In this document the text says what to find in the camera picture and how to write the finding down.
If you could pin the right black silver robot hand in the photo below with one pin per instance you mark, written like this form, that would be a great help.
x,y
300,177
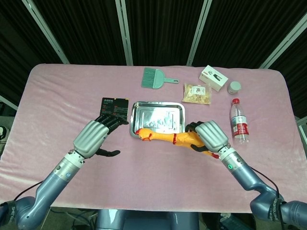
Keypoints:
x,y
212,136

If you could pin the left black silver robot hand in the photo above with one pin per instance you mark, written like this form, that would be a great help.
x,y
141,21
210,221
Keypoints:
x,y
90,139

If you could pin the yellow rubber chicken toy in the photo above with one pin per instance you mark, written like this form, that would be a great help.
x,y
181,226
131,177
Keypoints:
x,y
163,137

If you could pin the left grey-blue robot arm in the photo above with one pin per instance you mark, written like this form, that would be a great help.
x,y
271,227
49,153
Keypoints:
x,y
55,182

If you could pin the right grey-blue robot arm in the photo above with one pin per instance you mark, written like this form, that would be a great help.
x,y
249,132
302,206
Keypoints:
x,y
247,177

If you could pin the stainless steel rectangular tray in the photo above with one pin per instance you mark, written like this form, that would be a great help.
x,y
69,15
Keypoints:
x,y
156,115

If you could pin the clear water bottle red label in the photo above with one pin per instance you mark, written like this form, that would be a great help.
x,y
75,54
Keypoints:
x,y
239,122

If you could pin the black printed card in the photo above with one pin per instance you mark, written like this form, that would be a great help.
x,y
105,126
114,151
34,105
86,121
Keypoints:
x,y
114,106

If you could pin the clear bag of yellow snacks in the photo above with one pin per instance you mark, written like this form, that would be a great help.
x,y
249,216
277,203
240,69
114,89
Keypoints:
x,y
196,94

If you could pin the small white jar grey lid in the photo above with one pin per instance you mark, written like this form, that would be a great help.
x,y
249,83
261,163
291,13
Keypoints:
x,y
234,87

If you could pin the white product box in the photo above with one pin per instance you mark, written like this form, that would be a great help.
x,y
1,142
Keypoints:
x,y
213,77

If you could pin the pink table cloth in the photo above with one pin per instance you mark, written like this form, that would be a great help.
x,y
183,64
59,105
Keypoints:
x,y
156,179

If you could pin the teal dustpan with brush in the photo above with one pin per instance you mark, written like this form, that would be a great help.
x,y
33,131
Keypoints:
x,y
154,80

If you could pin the white black floor item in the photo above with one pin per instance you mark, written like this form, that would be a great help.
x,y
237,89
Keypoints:
x,y
3,133

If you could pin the grey-blue robot torso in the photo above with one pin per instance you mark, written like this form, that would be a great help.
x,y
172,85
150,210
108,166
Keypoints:
x,y
148,221

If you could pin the black pleated curtain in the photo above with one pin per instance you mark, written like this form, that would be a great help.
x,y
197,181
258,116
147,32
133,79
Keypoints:
x,y
163,28

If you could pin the grey aluminium partition post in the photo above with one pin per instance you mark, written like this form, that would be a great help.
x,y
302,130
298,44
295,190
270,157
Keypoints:
x,y
124,36
45,33
8,102
197,36
283,43
302,124

